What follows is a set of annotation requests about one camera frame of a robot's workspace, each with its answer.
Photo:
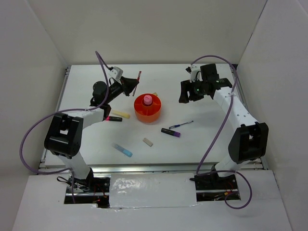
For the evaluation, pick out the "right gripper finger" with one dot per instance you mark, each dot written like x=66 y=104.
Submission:
x=194 y=96
x=184 y=98

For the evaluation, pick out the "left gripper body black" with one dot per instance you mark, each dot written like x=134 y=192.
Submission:
x=114 y=90

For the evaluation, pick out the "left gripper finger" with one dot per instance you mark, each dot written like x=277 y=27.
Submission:
x=129 y=81
x=128 y=89

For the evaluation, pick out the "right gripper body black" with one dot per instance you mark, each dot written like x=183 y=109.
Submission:
x=198 y=86

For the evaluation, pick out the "yellow highlighter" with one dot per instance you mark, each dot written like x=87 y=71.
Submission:
x=121 y=114

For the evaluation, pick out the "blue pen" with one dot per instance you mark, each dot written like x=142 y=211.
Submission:
x=178 y=125

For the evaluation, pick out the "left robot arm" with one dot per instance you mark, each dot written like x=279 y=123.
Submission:
x=64 y=136

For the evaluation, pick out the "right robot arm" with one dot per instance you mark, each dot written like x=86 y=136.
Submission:
x=250 y=137

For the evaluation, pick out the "orange round organizer container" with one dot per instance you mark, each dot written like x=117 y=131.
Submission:
x=147 y=114

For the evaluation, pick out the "pink black highlighter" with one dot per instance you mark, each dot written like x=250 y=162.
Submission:
x=114 y=118

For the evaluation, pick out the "purple black highlighter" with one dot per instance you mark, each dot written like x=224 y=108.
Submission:
x=170 y=132

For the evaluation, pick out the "beige eraser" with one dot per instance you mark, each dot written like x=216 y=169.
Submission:
x=148 y=142

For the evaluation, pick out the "blue clear highlighter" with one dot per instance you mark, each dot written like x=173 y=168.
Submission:
x=122 y=150

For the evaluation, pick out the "white cover panel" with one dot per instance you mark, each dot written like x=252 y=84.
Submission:
x=152 y=190

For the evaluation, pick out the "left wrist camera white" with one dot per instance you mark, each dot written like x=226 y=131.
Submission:
x=116 y=73

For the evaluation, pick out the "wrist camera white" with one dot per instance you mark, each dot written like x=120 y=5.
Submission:
x=194 y=72
x=116 y=73

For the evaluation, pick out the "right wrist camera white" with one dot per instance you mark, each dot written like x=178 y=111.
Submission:
x=194 y=72

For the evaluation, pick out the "aluminium right rail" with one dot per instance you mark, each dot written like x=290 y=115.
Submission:
x=244 y=97

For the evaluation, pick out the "aluminium rail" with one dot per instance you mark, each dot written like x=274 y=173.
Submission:
x=244 y=97
x=255 y=165

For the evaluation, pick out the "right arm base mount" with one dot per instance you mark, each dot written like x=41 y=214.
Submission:
x=213 y=188

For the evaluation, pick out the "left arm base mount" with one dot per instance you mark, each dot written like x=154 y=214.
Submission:
x=92 y=190

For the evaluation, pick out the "aluminium front rail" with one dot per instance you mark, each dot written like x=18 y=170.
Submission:
x=255 y=165

